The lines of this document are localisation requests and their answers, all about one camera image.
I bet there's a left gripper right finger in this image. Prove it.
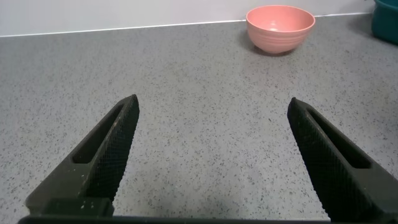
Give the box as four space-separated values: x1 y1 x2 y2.
286 96 398 223

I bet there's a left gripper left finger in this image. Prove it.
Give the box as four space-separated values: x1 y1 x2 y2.
24 94 140 217

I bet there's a pink round bowl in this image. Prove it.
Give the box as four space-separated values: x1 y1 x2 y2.
245 4 317 55

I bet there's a teal plastic basin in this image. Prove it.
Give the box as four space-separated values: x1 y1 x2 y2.
371 0 398 45

